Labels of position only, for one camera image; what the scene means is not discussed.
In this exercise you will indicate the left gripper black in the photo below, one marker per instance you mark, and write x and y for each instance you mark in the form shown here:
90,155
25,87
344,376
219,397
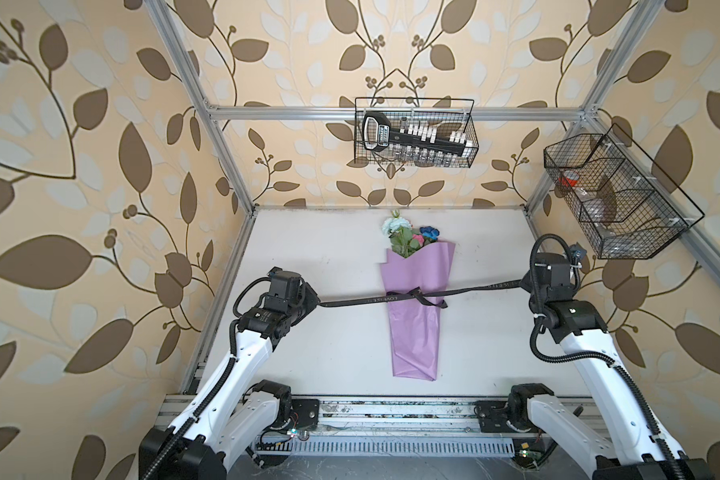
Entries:
309,294

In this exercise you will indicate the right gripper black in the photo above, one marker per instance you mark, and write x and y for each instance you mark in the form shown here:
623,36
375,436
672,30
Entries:
525,281

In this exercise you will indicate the pale green fake flower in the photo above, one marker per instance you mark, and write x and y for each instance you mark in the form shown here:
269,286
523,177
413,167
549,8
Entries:
395,223

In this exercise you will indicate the pink purple wrapping paper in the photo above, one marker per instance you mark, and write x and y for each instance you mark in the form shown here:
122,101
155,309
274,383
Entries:
415,327

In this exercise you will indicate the blue fake rose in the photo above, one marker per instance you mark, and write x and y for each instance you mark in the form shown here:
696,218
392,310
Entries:
429,234

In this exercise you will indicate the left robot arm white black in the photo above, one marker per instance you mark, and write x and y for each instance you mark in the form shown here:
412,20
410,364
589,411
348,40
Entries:
232,415

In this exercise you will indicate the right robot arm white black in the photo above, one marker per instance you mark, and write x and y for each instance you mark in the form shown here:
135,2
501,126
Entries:
566,330

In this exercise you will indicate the red capped clear bottle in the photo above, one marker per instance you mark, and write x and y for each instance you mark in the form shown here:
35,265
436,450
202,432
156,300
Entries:
587,205

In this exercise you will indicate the black socket tool set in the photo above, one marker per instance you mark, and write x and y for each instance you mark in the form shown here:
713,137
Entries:
431,132

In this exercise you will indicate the right black wire basket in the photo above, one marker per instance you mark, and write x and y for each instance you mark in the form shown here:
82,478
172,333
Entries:
650,208

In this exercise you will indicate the black wire basket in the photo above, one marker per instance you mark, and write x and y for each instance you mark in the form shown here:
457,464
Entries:
650,208
418,104

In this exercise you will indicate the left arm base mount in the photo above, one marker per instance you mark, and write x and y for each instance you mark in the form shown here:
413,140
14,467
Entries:
296,415

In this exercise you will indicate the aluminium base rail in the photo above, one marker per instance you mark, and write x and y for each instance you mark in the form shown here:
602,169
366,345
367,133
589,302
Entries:
399,415

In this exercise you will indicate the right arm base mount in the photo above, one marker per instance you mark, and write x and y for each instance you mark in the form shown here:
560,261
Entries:
504,417

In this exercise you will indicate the back black wire basket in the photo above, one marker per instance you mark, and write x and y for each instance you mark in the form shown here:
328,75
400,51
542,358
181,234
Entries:
418,104

